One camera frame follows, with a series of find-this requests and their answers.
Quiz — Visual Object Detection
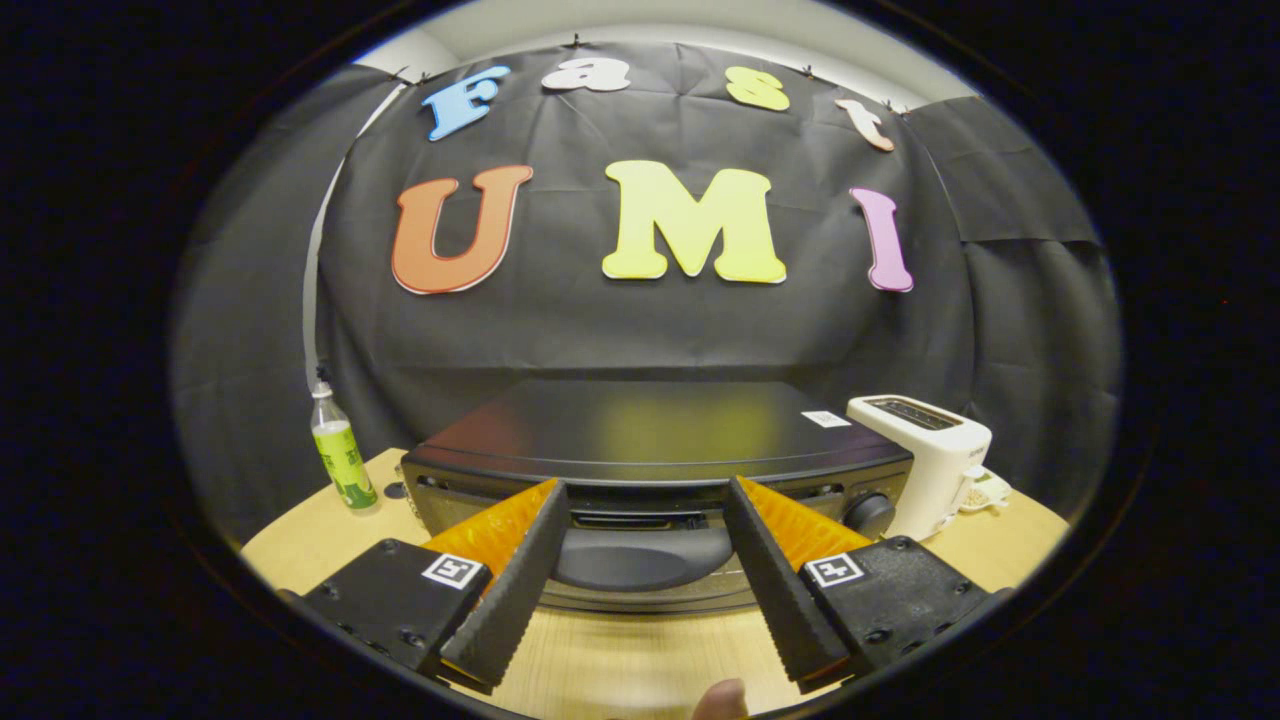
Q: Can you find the small white condiment tray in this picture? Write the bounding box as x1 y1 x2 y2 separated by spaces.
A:
958 465 1013 513

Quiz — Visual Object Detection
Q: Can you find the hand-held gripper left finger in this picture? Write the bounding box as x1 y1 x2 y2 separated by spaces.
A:
280 478 569 693

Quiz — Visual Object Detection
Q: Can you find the black toaster oven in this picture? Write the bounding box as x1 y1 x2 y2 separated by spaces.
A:
400 378 916 616

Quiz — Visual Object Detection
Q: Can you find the white pop-up toaster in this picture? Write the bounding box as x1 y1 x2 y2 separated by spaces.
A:
846 394 994 543

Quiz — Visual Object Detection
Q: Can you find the green label plastic bottle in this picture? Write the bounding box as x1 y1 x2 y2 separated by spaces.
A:
308 380 381 516

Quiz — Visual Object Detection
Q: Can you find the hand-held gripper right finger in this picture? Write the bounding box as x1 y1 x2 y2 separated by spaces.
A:
722 475 1013 693

